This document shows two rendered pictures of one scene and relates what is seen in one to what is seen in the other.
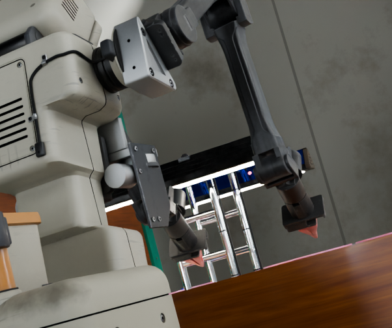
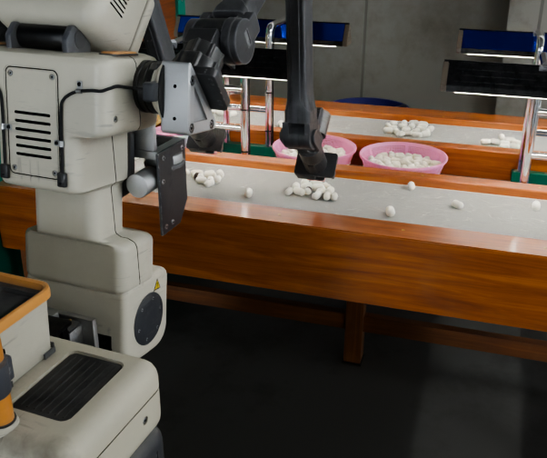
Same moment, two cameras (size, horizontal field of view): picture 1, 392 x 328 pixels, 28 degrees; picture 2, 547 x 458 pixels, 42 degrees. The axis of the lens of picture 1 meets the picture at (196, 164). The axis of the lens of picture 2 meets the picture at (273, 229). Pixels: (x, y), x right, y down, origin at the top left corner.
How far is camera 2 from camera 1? 0.71 m
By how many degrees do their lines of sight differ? 32
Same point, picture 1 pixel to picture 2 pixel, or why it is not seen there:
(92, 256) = (101, 267)
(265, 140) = (299, 114)
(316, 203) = (330, 162)
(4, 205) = not seen: hidden behind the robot
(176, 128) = not seen: outside the picture
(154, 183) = (175, 184)
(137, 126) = not seen: outside the picture
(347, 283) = (330, 258)
